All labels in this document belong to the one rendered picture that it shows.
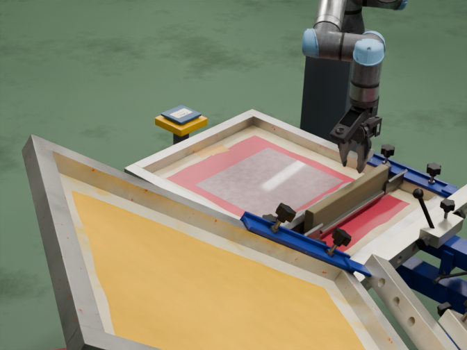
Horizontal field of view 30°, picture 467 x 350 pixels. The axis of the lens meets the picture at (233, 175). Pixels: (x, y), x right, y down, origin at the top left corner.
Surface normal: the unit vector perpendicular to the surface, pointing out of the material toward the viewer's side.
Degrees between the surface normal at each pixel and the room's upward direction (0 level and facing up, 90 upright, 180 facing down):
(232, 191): 0
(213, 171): 0
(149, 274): 32
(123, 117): 0
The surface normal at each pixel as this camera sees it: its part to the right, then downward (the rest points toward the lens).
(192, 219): 0.30, 0.49
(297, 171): 0.04, -0.86
